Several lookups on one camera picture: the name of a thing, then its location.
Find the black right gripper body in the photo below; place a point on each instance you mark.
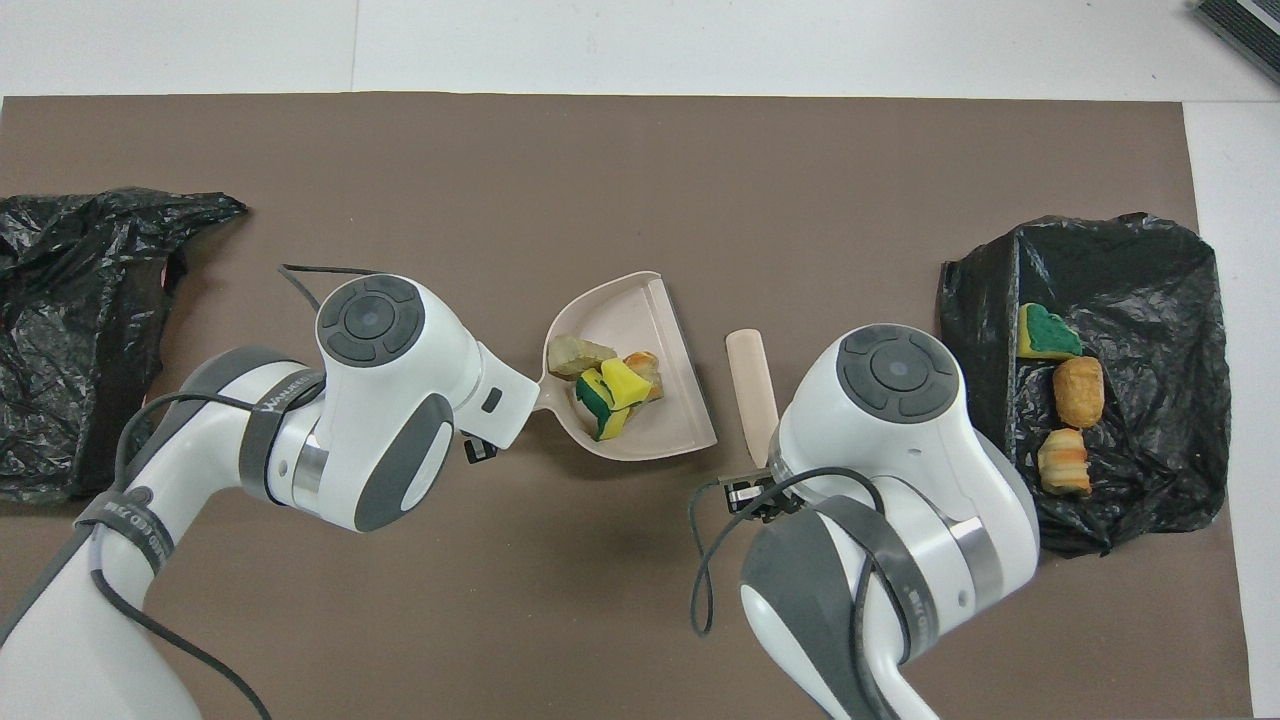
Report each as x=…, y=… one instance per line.
x=760, y=498

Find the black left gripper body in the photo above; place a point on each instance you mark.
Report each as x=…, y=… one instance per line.
x=480, y=449

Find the beige hand brush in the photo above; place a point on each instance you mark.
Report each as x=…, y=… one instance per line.
x=752, y=390

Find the yellow green sponge piece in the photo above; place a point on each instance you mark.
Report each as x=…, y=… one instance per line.
x=598, y=398
x=1045, y=335

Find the toy croissant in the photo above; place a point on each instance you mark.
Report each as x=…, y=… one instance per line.
x=1063, y=462
x=652, y=375
x=580, y=355

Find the beige plastic dustpan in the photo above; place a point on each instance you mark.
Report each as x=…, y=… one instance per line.
x=645, y=315

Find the brown toy bread roll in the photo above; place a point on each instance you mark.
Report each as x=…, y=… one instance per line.
x=1080, y=390

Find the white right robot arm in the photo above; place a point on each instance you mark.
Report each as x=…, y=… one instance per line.
x=900, y=450

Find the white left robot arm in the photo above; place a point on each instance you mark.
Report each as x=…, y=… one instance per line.
x=380, y=400

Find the black bag lined bin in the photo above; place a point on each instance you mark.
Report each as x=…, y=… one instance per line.
x=70, y=330
x=1150, y=300

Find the brown table mat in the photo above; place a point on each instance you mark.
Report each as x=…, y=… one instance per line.
x=640, y=180

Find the dark grey ribbed device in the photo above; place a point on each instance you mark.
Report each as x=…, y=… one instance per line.
x=1250, y=25

